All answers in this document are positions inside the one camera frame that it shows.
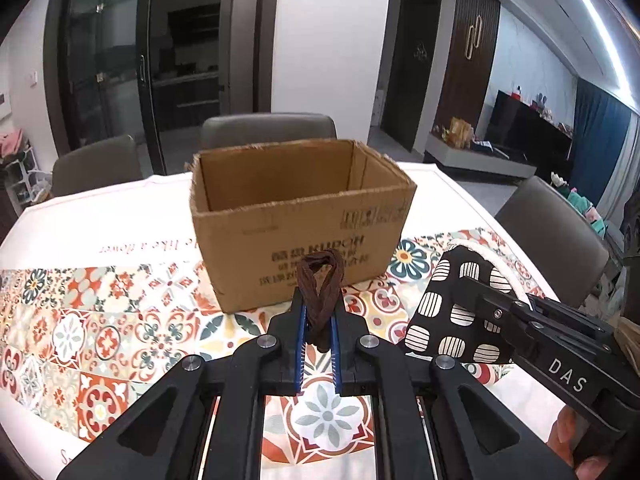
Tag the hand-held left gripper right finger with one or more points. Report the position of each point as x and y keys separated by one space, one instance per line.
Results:
x=336 y=355

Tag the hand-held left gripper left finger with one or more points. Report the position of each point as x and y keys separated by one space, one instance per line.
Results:
x=300 y=340

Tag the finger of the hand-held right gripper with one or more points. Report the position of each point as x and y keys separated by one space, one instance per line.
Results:
x=500 y=312
x=570 y=316

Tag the black white checked pouch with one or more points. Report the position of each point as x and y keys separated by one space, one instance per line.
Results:
x=450 y=310

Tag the brown scrunchie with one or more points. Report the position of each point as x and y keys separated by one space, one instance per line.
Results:
x=320 y=290

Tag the brown cardboard box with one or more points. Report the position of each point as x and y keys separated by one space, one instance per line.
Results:
x=280 y=230

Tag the person's right hand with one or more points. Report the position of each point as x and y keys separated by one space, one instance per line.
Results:
x=560 y=435

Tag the grey dining chair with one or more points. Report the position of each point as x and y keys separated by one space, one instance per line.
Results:
x=265 y=130
x=95 y=165
x=555 y=235

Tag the teal plush toys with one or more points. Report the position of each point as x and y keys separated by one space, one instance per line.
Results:
x=580 y=202

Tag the white low tv cabinet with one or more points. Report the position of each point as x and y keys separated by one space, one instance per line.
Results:
x=475 y=160

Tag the blue curtain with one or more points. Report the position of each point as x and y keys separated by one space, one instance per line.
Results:
x=600 y=140

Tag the yellow bag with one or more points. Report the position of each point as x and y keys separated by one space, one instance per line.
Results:
x=461 y=134

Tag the black television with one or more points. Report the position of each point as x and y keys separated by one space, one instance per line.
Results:
x=530 y=127

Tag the dark room door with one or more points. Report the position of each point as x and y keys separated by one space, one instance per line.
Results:
x=410 y=70

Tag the ceiling light strip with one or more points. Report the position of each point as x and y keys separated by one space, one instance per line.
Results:
x=595 y=15

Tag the white storage rack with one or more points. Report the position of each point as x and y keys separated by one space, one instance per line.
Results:
x=22 y=175

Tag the glass sliding door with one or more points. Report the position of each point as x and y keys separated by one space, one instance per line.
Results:
x=115 y=60

